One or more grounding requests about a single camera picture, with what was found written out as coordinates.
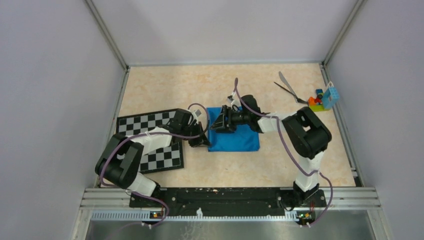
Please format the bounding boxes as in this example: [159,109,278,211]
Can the colourful toy block set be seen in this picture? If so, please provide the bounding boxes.
[307,81,340,112]

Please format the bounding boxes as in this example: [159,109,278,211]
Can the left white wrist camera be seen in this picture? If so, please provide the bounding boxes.
[191,109,202,121]

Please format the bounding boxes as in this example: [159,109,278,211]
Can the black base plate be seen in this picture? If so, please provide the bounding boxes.
[129,187,327,217]

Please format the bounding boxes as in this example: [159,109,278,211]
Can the blue satin napkin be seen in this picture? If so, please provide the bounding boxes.
[207,124,260,152]

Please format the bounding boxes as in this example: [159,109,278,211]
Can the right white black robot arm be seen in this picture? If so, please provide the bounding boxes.
[209,94,332,206]

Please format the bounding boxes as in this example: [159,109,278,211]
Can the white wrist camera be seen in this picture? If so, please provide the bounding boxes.
[227,95,240,112]
[191,109,202,121]

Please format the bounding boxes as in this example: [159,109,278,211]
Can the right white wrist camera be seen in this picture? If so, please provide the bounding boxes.
[227,95,240,112]

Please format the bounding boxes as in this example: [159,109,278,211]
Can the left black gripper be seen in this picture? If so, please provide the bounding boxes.
[181,121,212,148]

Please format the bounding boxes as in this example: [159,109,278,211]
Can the aluminium front rail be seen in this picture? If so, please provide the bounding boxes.
[71,187,393,240]

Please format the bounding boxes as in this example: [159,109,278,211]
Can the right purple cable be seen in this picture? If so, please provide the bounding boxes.
[233,77,334,228]

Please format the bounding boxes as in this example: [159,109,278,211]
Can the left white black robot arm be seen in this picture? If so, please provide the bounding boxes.
[94,108,210,207]

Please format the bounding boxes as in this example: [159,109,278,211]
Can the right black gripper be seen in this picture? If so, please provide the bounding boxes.
[209,105,251,134]

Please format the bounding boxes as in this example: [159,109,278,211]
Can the black white checkerboard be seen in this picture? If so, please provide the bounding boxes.
[115,109,184,174]

